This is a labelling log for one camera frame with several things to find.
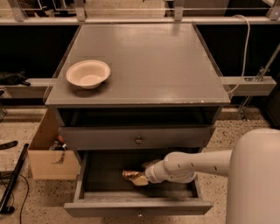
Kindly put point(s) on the open grey lower drawer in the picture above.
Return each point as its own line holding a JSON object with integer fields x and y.
{"x": 102, "y": 191}

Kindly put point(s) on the white paper bowl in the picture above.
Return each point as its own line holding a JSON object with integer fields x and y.
{"x": 88, "y": 74}

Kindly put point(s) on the metal railing frame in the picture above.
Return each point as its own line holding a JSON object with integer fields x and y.
{"x": 12, "y": 13}

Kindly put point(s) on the black stand pole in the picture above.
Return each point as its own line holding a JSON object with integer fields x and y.
{"x": 4, "y": 209}

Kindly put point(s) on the crushed orange metallic can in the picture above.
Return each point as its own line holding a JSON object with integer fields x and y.
{"x": 128, "y": 174}

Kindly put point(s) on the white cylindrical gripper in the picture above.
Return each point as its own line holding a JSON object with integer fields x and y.
{"x": 151, "y": 173}

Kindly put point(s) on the brown cardboard box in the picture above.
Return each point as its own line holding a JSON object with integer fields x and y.
{"x": 46, "y": 163}

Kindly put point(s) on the grey wooden drawer cabinet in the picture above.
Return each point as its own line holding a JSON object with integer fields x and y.
{"x": 160, "y": 76}

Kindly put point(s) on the closed grey upper drawer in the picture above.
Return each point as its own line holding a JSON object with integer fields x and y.
{"x": 123, "y": 138}

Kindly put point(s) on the round metal drawer knob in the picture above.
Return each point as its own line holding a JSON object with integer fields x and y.
{"x": 139, "y": 140}

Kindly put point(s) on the black flat tool on floor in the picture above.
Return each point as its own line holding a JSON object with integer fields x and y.
{"x": 5, "y": 146}

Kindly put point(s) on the items inside cardboard box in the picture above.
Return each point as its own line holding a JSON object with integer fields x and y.
{"x": 59, "y": 144}

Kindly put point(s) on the black bag on ledge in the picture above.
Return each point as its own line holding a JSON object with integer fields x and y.
{"x": 13, "y": 78}

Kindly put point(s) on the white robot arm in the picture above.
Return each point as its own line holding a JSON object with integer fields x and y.
{"x": 252, "y": 169}

